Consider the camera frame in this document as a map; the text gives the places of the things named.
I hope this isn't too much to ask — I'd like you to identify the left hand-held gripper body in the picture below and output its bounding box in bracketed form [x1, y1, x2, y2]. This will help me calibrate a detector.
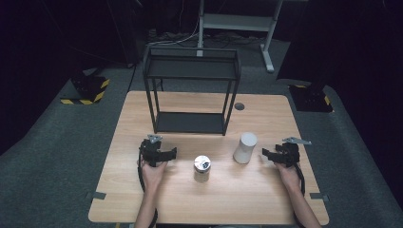
[139, 134, 166, 168]

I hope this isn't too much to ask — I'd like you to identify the person's left hand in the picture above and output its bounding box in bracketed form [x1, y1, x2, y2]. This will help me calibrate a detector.
[140, 159, 168, 192]

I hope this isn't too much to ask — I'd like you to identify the person's right hand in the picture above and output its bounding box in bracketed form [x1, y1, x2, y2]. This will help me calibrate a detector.
[273, 161, 302, 192]

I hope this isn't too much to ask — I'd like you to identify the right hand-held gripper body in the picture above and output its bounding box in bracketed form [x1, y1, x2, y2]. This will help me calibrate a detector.
[275, 136, 313, 168]

